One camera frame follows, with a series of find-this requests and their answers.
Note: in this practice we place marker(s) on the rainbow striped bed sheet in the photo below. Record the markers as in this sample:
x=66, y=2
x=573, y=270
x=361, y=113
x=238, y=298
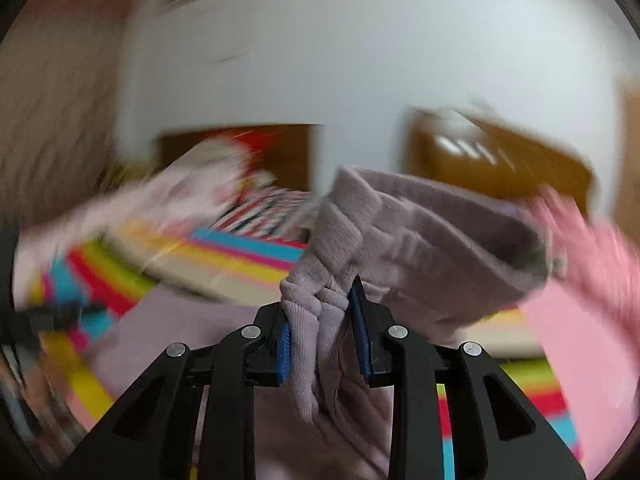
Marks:
x=240, y=255

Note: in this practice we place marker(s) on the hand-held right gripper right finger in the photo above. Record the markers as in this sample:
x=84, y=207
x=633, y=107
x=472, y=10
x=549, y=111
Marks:
x=360, y=330

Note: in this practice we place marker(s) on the pink fluffy cloth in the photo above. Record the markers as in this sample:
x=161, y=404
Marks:
x=590, y=260

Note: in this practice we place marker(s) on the brown wooden dresser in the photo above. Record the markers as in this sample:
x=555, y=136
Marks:
x=500, y=160

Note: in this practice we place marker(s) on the red white striped cloth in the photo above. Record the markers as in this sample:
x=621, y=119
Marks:
x=265, y=210

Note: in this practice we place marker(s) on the mauve knit pants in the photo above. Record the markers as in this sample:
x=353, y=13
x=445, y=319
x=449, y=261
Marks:
x=425, y=240

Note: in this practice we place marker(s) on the beige curtain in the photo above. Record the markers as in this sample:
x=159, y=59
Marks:
x=60, y=85

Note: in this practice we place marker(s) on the pink floral quilt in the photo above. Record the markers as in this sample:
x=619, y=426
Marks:
x=175, y=195

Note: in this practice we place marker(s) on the brown wooden headboard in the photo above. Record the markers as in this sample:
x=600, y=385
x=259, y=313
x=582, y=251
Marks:
x=295, y=155

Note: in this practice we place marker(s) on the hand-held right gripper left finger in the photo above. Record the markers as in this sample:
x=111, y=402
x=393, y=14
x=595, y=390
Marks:
x=285, y=355

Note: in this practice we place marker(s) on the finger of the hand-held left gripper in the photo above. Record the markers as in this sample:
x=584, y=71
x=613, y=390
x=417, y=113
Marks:
x=55, y=317

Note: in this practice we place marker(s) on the red floral cloth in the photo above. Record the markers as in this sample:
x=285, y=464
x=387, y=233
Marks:
x=250, y=142

